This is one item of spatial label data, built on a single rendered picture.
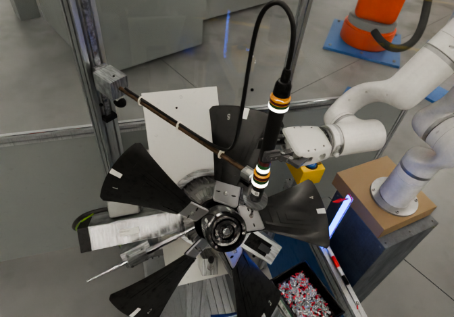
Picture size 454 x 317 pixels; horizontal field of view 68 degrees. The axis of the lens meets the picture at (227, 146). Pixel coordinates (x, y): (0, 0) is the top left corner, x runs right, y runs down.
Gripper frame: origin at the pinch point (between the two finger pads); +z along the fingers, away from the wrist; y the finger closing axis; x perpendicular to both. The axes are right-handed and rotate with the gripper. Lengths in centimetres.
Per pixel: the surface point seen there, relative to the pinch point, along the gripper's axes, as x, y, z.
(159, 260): -142, 49, 24
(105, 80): -9, 47, 37
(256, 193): -15.3, -1.6, 0.8
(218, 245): -29.0, -7.2, 11.6
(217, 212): -22.1, -1.0, 10.8
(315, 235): -33.2, -8.5, -19.8
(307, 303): -63, -18, -21
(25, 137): -50, 70, 74
